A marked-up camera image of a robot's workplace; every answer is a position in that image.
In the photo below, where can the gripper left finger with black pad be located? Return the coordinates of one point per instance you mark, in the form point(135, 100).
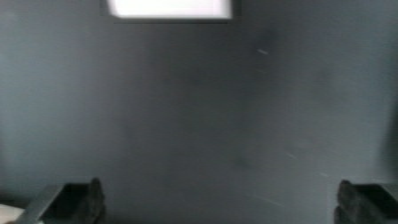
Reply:
point(67, 204)

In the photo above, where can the white stool leg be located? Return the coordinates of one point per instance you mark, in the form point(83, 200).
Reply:
point(170, 9)

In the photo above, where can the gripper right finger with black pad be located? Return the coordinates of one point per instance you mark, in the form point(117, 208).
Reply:
point(366, 203)

